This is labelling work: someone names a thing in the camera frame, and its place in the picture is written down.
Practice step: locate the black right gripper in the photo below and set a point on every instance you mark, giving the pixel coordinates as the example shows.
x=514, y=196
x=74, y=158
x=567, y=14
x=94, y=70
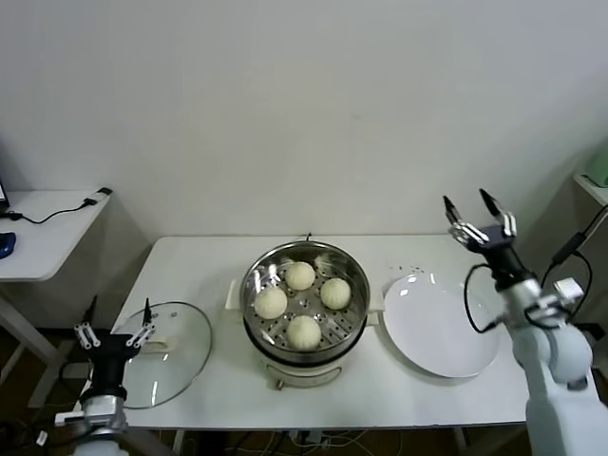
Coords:
x=501, y=252

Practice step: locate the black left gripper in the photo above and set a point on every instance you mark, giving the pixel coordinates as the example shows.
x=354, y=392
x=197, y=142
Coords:
x=111, y=361

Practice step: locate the white steamed baozi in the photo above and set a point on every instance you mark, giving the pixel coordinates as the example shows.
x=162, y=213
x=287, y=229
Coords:
x=336, y=293
x=304, y=332
x=271, y=304
x=300, y=276

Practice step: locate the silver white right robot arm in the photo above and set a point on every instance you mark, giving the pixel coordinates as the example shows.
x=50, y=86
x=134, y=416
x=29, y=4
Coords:
x=560, y=351

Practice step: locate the perforated steel steamer basket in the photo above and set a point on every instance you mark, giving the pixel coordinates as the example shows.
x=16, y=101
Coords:
x=356, y=285

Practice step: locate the white side table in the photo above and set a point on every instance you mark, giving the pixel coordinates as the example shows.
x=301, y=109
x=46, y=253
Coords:
x=52, y=237

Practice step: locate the white round plate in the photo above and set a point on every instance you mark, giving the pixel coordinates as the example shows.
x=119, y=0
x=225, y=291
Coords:
x=427, y=323

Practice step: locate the white shelf board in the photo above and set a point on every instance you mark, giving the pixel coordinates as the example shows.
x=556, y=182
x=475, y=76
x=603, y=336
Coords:
x=594, y=190

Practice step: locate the pale green container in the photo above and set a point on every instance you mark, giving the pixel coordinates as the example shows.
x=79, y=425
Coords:
x=599, y=168

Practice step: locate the blue computer mouse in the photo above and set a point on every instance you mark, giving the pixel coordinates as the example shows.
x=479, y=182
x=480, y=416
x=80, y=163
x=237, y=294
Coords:
x=6, y=243

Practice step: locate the grey USB adapter dongle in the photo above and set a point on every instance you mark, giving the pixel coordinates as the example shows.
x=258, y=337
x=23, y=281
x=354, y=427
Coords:
x=105, y=191

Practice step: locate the dark laptop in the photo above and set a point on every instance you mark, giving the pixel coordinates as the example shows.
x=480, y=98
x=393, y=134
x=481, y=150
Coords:
x=2, y=190

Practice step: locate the cream electric cooker base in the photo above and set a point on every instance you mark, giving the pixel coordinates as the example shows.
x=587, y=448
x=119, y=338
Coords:
x=304, y=373

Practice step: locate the white power strip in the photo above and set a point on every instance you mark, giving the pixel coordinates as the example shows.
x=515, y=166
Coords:
x=311, y=438

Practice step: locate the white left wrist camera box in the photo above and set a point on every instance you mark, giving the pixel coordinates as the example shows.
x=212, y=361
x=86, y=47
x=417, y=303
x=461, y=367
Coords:
x=71, y=419

